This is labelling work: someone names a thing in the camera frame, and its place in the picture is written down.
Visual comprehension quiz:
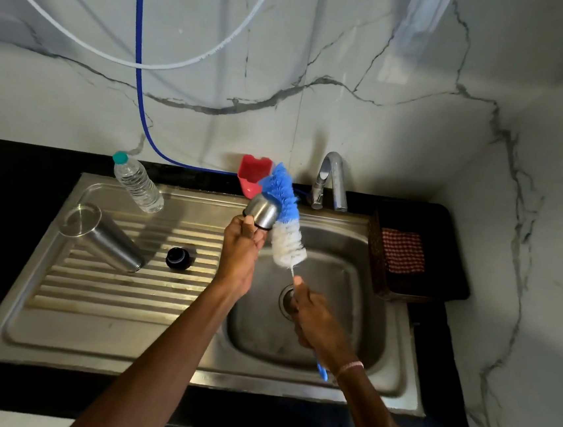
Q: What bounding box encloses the person's right hand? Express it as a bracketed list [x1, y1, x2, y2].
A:
[283, 275, 373, 381]

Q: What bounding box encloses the person's left hand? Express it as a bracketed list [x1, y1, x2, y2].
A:
[208, 212, 270, 309]

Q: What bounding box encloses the steel flask cup lid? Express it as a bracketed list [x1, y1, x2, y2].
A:
[240, 190, 284, 232]

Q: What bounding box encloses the black flask stopper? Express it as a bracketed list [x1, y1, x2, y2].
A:
[164, 246, 193, 272]

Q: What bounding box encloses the blue white bottle brush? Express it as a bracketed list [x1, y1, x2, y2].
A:
[240, 161, 349, 383]

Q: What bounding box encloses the steel flask bottle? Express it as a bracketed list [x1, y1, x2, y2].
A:
[55, 200, 152, 276]

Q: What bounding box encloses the person's left forearm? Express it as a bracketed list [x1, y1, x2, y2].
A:
[64, 268, 236, 427]

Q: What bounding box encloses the person's right forearm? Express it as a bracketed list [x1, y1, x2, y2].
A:
[332, 365, 435, 427]

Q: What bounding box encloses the clear plastic water bottle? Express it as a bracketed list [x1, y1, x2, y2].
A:
[106, 150, 170, 216]

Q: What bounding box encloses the metal sink drain strainer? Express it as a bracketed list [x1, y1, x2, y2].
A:
[277, 283, 301, 322]

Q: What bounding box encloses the red plastic brush holder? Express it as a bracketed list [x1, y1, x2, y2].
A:
[235, 153, 274, 202]

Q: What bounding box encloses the red checkered cloth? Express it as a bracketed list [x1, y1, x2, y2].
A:
[377, 227, 431, 278]

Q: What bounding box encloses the chrome sink faucet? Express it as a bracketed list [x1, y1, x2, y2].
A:
[308, 149, 354, 214]

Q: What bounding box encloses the dark woven tray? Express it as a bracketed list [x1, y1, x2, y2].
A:
[361, 197, 479, 309]

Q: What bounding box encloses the stainless steel sink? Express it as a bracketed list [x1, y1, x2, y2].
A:
[0, 165, 445, 418]

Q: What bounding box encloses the red white thread bracelet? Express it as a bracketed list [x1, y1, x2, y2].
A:
[334, 359, 366, 384]

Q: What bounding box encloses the white hose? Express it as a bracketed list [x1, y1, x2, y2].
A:
[0, 0, 278, 82]

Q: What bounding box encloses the blue hose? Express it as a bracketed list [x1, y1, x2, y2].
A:
[116, 0, 330, 200]

